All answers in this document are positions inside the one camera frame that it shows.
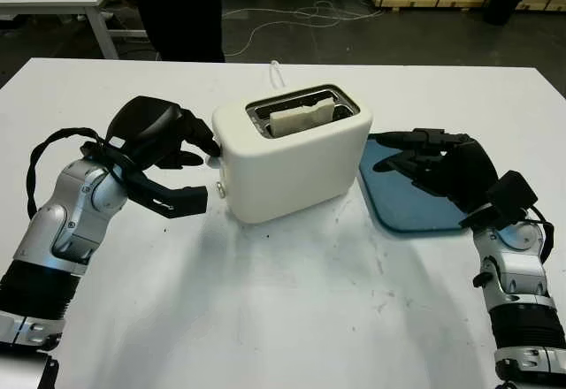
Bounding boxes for white floor cables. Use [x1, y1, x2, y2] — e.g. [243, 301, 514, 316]
[219, 0, 386, 57]

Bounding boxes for white bread slice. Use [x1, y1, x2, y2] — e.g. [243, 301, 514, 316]
[269, 98, 336, 139]

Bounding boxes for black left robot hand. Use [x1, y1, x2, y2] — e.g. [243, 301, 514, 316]
[104, 95, 222, 171]

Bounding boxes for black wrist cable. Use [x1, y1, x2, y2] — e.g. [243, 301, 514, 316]
[527, 217, 556, 260]
[27, 126, 112, 218]

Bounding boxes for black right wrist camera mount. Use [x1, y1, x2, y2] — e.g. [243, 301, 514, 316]
[459, 169, 539, 232]

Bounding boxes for person in cream jacket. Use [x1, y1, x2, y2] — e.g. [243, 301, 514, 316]
[98, 0, 251, 64]

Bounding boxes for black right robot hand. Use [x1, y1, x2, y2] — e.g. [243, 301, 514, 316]
[371, 127, 499, 218]

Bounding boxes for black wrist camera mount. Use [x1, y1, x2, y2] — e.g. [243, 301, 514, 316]
[80, 140, 210, 221]
[459, 169, 539, 232]

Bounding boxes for black waste bin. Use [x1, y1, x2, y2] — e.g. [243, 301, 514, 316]
[483, 0, 527, 25]

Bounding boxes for white two-slot toaster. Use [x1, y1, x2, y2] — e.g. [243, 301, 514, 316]
[210, 83, 374, 225]

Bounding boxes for white office desk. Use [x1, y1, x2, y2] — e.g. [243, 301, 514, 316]
[0, 0, 149, 60]

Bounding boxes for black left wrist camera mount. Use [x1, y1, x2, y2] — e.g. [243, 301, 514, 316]
[80, 140, 210, 221]

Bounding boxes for blue plastic tray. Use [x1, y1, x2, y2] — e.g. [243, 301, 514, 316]
[357, 132, 470, 234]

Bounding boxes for white toaster power cord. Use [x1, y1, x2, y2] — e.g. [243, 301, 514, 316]
[267, 58, 287, 90]

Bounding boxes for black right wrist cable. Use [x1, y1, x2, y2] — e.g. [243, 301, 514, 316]
[527, 217, 556, 260]

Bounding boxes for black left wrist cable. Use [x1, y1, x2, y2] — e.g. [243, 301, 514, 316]
[27, 126, 112, 218]

